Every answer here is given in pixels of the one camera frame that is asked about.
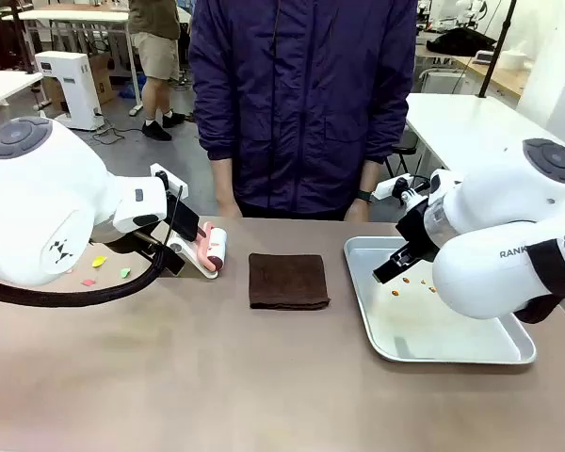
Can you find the person's left hand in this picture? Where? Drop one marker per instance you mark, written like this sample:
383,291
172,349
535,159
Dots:
357,212

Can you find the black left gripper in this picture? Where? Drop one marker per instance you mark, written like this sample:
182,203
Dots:
183,220

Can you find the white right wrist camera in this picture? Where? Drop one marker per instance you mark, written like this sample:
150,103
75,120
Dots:
390,187

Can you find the wooden background table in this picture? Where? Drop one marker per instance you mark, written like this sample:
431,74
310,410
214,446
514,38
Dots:
494,75

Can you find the person's right forearm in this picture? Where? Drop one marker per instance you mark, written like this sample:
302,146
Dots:
222,179

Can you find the white floor machine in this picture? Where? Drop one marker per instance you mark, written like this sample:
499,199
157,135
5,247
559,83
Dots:
73,89

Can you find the yellow paper scrap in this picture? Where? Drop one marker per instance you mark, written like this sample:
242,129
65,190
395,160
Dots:
99,261

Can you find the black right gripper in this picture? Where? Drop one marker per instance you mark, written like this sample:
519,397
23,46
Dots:
416,230

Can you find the person's right hand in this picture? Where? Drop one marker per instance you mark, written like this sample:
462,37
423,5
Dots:
228,209

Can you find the dark stand pole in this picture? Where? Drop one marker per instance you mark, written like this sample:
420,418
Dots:
24,37

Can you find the white side table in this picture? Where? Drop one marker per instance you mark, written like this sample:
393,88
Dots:
4,87

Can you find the black cloth bag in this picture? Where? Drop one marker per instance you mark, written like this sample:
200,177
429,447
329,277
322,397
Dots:
461,41

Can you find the black light stand pole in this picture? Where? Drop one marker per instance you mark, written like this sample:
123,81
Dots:
496,47

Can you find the pink paper scrap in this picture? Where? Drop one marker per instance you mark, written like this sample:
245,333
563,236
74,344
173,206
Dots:
88,282

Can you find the black wrist watch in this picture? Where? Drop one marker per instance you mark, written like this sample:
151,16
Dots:
365,196

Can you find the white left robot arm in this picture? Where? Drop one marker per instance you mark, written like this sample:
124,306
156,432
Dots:
42,198

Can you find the background person in shorts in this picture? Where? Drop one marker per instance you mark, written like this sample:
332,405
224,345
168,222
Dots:
157,52

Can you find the white paper towel roll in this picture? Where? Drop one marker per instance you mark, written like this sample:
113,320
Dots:
187,256

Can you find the green paper scrap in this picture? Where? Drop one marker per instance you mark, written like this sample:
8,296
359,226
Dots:
125,272

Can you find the silver metal tray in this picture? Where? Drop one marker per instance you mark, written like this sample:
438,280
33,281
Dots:
405,325

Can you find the person's left forearm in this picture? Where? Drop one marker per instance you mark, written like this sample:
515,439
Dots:
369,176

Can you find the brown cardboard box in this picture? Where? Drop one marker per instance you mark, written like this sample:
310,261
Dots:
104,80

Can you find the large white table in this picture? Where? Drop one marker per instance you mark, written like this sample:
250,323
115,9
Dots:
471,122

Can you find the black stool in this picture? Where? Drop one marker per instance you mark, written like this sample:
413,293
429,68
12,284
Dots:
406,148

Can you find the dark blue jacket torso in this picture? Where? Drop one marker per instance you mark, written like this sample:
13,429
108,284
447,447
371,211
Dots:
301,103

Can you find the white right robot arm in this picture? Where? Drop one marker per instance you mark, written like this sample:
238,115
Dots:
499,212

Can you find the white background desk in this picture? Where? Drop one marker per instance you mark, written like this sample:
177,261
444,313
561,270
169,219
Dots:
75,16

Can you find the brown towel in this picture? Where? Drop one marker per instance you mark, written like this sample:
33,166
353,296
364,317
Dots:
287,282

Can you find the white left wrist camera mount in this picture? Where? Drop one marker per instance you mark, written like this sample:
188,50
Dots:
167,175

